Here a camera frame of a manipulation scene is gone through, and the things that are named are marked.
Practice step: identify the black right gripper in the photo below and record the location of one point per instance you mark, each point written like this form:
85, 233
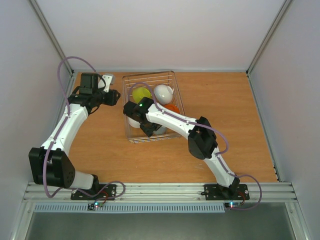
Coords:
149, 127

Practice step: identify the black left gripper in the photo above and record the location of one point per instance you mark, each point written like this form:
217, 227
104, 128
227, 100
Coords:
113, 99

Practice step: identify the grey speckled bowl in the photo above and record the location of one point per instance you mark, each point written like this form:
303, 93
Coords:
161, 131

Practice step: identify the green white bowl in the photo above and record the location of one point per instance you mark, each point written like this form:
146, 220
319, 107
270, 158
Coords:
139, 93

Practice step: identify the white ceramic bowl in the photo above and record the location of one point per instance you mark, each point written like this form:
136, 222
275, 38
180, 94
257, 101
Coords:
164, 94

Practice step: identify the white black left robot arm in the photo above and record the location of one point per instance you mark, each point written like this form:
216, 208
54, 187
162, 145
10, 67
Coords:
50, 163

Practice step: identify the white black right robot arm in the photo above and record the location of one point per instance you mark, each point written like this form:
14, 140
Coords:
200, 136

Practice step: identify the left small circuit board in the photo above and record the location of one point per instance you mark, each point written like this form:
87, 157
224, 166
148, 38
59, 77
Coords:
96, 205

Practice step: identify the small circuit board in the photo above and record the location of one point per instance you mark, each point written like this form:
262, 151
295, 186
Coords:
232, 205
96, 205

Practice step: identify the right small circuit board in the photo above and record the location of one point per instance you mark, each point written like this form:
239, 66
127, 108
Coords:
232, 205

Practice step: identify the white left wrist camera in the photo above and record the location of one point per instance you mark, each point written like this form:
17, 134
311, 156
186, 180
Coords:
108, 80

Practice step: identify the silver wire dish rack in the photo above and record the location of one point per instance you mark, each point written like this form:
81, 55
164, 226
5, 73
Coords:
153, 79

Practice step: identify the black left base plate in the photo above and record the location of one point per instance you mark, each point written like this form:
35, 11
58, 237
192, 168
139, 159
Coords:
108, 193

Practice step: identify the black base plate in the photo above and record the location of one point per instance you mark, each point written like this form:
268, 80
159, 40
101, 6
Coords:
108, 193
215, 192

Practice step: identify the grey slotted cable duct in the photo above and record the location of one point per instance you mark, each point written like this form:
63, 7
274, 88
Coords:
129, 208

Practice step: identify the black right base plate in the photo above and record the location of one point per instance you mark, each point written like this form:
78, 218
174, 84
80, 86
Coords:
215, 192

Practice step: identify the aluminium front rail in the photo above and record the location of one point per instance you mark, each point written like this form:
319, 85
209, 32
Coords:
272, 192

